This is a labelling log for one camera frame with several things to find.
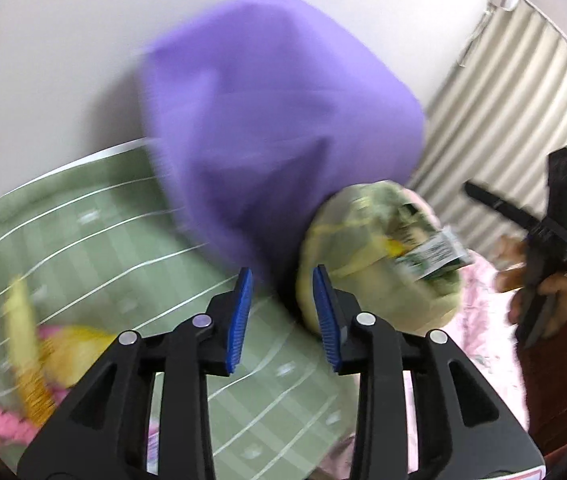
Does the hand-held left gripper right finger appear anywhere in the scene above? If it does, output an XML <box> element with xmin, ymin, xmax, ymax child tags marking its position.
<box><xmin>312</xmin><ymin>264</ymin><xmax>545</xmax><ymax>480</ymax></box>

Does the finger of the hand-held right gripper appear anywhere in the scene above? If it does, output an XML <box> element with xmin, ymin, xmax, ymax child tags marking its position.
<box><xmin>464</xmin><ymin>181</ymin><xmax>541</xmax><ymax>233</ymax></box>

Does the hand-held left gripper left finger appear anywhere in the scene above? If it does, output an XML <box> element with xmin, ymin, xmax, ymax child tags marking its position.
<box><xmin>16</xmin><ymin>266</ymin><xmax>254</xmax><ymax>480</ymax></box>

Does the pale yellow-green plush with tag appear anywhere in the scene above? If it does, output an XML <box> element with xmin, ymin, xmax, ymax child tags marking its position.
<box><xmin>296</xmin><ymin>180</ymin><xmax>467</xmax><ymax>337</ymax></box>

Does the green and white packet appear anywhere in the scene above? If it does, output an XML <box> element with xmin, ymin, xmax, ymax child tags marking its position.
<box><xmin>394</xmin><ymin>227</ymin><xmax>474</xmax><ymax>282</ymax></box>

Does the person's right hand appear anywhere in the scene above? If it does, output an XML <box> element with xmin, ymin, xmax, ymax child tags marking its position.
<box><xmin>493</xmin><ymin>236</ymin><xmax>567</xmax><ymax>342</ymax></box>

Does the beige striped curtain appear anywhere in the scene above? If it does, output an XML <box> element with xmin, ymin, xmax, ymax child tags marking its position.
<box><xmin>408</xmin><ymin>0</ymin><xmax>567</xmax><ymax>271</ymax></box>

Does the green checked tablecloth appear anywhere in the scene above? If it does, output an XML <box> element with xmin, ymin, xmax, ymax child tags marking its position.
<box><xmin>0</xmin><ymin>142</ymin><xmax>359</xmax><ymax>480</ymax></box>

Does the yellow and pink plush toy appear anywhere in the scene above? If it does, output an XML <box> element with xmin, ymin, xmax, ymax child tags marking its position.
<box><xmin>2</xmin><ymin>275</ymin><xmax>119</xmax><ymax>423</ymax></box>

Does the purple pillow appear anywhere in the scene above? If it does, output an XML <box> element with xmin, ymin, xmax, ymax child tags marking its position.
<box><xmin>136</xmin><ymin>0</ymin><xmax>427</xmax><ymax>286</ymax></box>

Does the white cord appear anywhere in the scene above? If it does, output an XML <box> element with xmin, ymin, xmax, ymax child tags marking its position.
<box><xmin>458</xmin><ymin>5</ymin><xmax>497</xmax><ymax>68</ymax></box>

